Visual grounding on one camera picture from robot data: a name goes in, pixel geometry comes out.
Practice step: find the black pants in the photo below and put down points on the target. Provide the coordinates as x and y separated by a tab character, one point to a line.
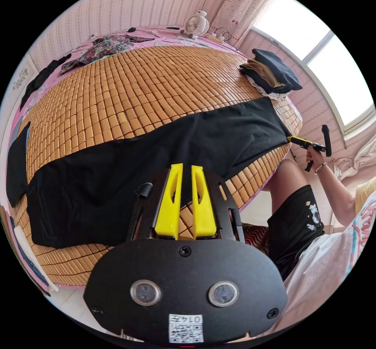
141	161

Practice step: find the black garment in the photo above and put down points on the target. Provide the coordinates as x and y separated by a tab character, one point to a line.
141	38
17	167
41	80

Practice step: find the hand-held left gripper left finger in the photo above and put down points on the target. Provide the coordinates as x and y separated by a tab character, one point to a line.
169	202

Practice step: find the white table fan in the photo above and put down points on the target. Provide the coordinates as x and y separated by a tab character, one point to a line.
197	24

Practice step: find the person's right forearm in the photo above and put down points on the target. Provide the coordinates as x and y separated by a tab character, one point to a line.
337	190

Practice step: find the window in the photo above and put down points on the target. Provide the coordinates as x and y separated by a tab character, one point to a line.
329	61

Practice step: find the bed with woven mat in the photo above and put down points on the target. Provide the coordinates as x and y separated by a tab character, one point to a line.
147	90

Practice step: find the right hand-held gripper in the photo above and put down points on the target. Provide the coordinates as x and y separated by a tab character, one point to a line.
312	147

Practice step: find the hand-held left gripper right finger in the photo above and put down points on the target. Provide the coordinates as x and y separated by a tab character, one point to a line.
203	205

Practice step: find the white power strip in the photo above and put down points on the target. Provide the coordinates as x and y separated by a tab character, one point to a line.
216	37

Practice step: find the person's body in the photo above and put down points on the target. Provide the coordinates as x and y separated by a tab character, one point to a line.
296	222

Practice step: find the person's right hand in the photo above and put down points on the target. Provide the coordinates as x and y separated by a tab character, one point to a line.
315	161

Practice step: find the pile of clothes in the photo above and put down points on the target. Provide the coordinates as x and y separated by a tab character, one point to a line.
273	73

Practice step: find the pink dotted curtain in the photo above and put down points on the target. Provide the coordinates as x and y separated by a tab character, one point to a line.
241	11

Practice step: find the floral garment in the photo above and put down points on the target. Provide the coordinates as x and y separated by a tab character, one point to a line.
102	48

